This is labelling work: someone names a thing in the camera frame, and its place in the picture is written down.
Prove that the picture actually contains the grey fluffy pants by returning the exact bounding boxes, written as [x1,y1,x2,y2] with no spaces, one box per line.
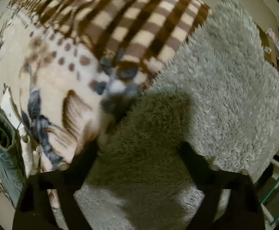
[75,0,279,229]

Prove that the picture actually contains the teal and white rack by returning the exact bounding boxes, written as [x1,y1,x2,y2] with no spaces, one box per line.
[258,159,279,229]

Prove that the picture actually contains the blue denim jeans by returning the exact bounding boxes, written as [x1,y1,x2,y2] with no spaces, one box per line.
[0,108,26,208]

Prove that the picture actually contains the cream floral checkered blanket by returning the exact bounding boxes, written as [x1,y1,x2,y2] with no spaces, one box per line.
[0,0,211,175]

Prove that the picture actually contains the brown cardboard box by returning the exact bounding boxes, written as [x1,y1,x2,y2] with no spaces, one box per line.
[258,26,279,69]

